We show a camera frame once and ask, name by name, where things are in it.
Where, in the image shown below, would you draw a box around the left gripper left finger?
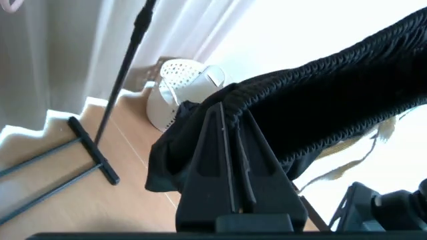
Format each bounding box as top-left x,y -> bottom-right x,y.
175,101 -> 236,233

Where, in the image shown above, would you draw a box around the black shorts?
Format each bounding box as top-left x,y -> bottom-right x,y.
145,6 -> 427,195

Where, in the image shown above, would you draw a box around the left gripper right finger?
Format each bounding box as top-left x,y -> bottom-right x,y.
235,112 -> 308,231

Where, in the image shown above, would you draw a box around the beige curtain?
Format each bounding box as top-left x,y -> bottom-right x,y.
0,0 -> 256,131

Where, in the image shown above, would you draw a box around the white laundry basket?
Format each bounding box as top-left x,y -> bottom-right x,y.
145,59 -> 226,133

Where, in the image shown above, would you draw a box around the black clothes rack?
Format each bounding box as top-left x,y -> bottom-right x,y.
0,0 -> 157,226

